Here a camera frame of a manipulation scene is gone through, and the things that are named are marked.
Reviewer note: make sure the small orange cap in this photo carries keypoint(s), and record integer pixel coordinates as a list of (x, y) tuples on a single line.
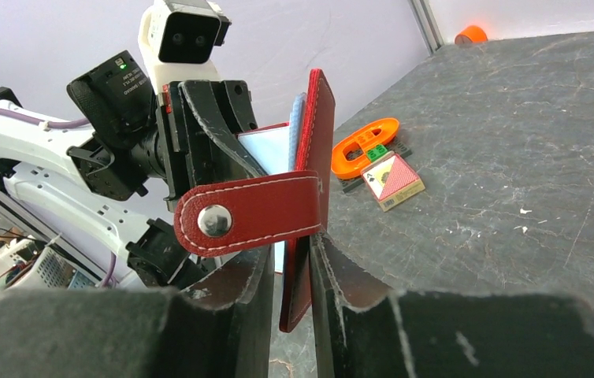
[(471, 34)]

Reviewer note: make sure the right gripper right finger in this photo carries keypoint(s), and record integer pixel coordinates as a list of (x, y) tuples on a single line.
[(364, 328)]

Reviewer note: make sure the black toy base plate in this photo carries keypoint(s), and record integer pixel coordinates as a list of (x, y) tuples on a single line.
[(396, 145)]

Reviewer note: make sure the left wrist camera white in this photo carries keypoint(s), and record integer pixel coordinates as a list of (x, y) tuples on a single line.
[(176, 39)]

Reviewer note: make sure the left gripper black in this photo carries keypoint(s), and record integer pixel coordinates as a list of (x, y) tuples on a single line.
[(198, 124)]

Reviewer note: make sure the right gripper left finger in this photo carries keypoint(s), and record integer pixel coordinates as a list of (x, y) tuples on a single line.
[(217, 327)]

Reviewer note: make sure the green toy brick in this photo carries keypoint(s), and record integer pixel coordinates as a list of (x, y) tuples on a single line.
[(376, 152)]

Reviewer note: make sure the red leather card holder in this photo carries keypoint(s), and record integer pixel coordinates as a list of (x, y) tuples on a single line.
[(217, 219)]

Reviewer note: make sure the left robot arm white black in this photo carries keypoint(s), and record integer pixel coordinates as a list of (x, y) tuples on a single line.
[(85, 170)]

